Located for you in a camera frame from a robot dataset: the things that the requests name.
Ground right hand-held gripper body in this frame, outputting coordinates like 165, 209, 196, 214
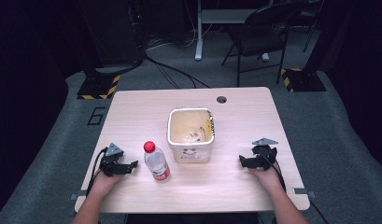
251, 137, 279, 172

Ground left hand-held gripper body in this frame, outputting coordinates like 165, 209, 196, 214
99, 142, 125, 177

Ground person's right hand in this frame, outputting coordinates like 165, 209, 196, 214
248, 165, 285, 194

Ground person's left hand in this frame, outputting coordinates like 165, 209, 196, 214
91, 169, 127, 199

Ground clear red-capped plastic bottle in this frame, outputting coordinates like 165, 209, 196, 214
143, 140, 171, 183

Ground white square plastic bin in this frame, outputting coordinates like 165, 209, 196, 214
165, 106, 217, 164

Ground black yellow-striped stand base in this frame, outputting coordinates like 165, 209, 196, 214
279, 67, 327, 93
76, 74, 121, 101

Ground dark curtain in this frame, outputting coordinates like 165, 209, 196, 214
306, 0, 382, 172
0, 0, 87, 218

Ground black folding chair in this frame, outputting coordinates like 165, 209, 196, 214
220, 2, 306, 88

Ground black equipment stand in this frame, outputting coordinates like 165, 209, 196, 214
75, 0, 147, 78

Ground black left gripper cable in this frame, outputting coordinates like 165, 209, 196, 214
85, 147, 108, 198

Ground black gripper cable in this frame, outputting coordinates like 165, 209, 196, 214
262, 152, 331, 224
85, 147, 108, 198

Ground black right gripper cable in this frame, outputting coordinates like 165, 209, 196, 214
262, 152, 331, 224

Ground grey table edge bracket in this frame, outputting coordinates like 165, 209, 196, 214
69, 189, 88, 202
291, 187, 317, 199

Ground black floor cable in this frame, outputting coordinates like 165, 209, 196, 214
144, 54, 211, 90

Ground white desk frame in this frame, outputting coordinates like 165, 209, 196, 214
193, 0, 274, 62

